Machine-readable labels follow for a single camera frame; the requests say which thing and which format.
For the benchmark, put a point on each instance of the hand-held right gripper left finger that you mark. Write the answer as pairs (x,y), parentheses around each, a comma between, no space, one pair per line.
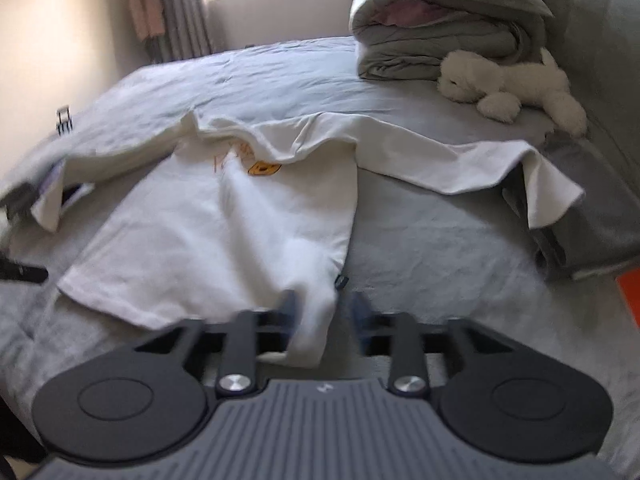
(291,315)

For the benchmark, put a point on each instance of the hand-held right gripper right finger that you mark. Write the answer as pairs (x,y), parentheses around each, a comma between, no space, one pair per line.
(360,320)

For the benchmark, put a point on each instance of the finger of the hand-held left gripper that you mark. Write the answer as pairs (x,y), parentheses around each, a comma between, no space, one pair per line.
(22,272)

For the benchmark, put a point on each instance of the white long-sleeve shirt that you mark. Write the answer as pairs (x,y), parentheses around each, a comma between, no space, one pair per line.
(200,230)

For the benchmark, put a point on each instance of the folded grey garment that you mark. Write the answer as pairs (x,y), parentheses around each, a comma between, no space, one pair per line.
(17,199)

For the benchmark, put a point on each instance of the folded lilac garment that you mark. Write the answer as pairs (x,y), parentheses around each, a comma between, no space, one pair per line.
(51,179)

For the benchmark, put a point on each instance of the bed with grey sheet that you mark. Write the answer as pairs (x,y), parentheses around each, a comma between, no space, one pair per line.
(425,240)

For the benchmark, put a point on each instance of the crumpled grey garment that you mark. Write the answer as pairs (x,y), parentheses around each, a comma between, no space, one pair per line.
(585,230)

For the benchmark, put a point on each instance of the white plush toy dog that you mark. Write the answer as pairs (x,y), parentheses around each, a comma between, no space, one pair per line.
(480,77)

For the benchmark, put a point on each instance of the orange box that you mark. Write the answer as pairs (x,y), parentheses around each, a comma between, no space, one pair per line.
(631,300)

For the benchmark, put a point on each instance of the folded grey duvet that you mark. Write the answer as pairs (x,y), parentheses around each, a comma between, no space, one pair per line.
(430,45)

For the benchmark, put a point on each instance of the hanging orange-pink jacket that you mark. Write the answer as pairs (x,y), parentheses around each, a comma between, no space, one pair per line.
(146,2)

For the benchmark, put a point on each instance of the grey star-print curtain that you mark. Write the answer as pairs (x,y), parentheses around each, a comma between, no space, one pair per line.
(177,10)

